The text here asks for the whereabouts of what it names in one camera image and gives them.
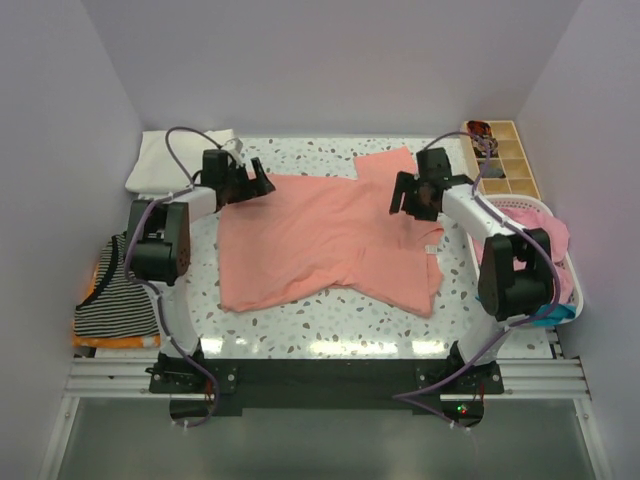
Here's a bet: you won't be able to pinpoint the folded white t shirt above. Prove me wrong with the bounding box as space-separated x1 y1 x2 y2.
125 129 238 195

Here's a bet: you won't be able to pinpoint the white laundry basket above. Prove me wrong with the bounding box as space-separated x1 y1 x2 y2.
485 194 584 328

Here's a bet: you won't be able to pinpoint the light pink garment in basket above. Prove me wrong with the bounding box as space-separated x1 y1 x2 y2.
500 207 574 304

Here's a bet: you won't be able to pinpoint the black white striped shirt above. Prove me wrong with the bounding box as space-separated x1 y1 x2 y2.
73 233 159 340

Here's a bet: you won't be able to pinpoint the blue garment in basket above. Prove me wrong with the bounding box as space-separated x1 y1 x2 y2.
476 303 577 328

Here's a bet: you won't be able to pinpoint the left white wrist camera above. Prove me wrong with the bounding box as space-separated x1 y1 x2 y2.
222 137 243 163

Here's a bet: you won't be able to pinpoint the rolled dark socks in organizer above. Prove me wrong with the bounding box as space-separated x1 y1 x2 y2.
466 120 498 158

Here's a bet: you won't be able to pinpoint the folded orange t shirt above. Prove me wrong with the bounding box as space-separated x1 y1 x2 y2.
71 266 160 349

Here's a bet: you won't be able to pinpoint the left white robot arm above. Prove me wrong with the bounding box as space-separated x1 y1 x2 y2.
124 149 275 392

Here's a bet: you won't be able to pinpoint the aluminium rail frame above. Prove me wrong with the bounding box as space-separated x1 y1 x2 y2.
66 356 591 400

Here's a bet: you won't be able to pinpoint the salmon pink t shirt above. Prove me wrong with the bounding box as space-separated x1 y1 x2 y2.
217 147 444 317

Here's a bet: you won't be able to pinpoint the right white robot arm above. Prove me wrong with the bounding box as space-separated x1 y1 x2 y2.
389 148 560 393

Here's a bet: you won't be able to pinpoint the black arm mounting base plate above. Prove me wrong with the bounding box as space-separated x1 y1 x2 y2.
146 355 505 420

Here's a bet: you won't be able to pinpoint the wooden compartment organizer box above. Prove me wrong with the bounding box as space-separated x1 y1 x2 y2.
460 120 540 199

